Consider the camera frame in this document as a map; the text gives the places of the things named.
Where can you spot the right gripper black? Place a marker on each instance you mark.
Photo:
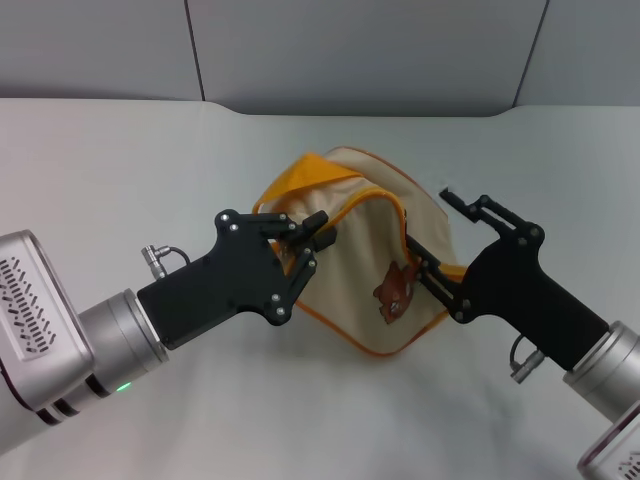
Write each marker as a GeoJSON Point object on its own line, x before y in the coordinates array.
{"type": "Point", "coordinates": [515, 285]}

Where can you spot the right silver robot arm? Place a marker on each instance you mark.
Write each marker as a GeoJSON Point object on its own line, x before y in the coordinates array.
{"type": "Point", "coordinates": [610, 390]}

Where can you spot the beige food bag orange trim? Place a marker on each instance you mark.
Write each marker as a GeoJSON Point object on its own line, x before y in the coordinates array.
{"type": "Point", "coordinates": [360, 280]}

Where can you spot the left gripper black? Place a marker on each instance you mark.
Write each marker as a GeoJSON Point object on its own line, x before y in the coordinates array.
{"type": "Point", "coordinates": [225, 285]}

